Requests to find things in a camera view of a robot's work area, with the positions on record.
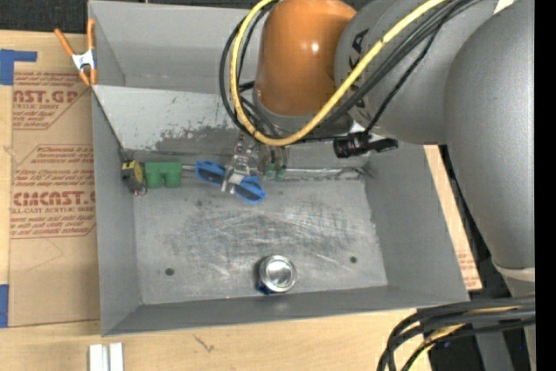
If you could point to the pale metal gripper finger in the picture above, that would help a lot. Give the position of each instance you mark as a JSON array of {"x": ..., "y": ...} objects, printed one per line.
[
  {"x": 229, "y": 181},
  {"x": 243, "y": 172}
]

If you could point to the grey metal bin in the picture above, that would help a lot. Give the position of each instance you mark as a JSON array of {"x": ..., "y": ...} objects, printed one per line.
[{"x": 260, "y": 230}]

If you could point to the green toy block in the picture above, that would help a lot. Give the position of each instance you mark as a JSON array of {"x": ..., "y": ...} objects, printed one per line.
[{"x": 163, "y": 174}]

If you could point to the yellow and black tape measure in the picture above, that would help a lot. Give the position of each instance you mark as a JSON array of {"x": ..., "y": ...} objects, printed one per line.
[{"x": 132, "y": 174}]

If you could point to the silver metal can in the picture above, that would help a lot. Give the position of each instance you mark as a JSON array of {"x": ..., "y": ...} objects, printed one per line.
[{"x": 276, "y": 273}]

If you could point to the brown cardboard board red print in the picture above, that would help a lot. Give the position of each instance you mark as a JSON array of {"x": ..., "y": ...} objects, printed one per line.
[{"x": 48, "y": 187}]

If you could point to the black cylinder on white bracket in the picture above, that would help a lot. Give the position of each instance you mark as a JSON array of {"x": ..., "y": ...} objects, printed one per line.
[{"x": 354, "y": 145}]

